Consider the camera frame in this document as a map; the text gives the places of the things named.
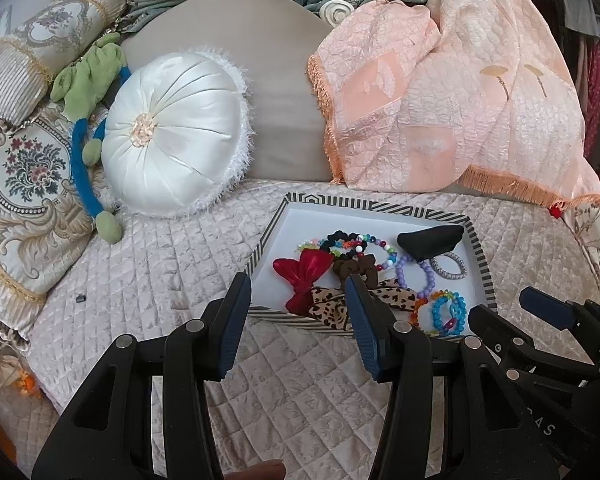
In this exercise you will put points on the small red ornament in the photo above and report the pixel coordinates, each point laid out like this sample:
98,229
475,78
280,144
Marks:
558,209

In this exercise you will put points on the brown hair bow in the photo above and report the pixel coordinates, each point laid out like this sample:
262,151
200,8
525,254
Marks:
347,266

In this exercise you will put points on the cream quilted bedspread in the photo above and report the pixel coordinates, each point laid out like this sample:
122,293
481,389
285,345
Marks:
154,270

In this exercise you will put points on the green blue plush toy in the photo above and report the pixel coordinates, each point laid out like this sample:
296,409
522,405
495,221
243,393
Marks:
87,75

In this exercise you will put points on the peach fringed blanket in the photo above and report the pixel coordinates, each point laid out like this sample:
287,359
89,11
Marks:
455,85

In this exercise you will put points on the beige padded headboard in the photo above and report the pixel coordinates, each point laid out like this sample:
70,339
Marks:
280,85

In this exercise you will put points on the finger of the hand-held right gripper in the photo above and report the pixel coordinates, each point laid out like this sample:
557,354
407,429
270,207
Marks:
490,325
545,305

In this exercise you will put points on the black fabric hair clip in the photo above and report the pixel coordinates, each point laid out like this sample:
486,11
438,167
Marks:
430,242

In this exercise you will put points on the person's left hand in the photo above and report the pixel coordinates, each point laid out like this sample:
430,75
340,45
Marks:
255,471

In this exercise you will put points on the cream embroidered bolster pillow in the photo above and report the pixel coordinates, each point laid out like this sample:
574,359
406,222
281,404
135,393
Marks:
44,30

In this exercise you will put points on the cream floral bed cloth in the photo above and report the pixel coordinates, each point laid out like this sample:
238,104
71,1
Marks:
595,245

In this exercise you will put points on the round white satin cushion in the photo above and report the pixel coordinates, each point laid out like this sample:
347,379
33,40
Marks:
179,135

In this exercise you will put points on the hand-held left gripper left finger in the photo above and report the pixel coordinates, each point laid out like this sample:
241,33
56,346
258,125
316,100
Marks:
229,330

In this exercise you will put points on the striped rim white tray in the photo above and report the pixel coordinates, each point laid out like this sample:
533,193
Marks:
320,220

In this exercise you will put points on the cream orange ornament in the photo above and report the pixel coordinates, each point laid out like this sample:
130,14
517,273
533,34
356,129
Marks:
22,382

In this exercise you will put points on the floral embroidered pillow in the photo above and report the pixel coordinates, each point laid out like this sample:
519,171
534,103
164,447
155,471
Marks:
24,170

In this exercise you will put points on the leopard print hair bow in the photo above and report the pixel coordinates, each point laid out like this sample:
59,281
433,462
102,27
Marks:
330,310

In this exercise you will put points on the red hair bow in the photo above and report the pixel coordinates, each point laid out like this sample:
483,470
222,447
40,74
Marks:
305,270

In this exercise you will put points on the white carved scroll ornament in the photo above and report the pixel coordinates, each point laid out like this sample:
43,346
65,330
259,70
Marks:
336,11

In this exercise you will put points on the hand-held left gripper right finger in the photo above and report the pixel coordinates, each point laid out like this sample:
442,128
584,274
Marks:
365,330

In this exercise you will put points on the hanging clothes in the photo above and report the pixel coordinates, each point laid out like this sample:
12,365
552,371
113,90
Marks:
590,35

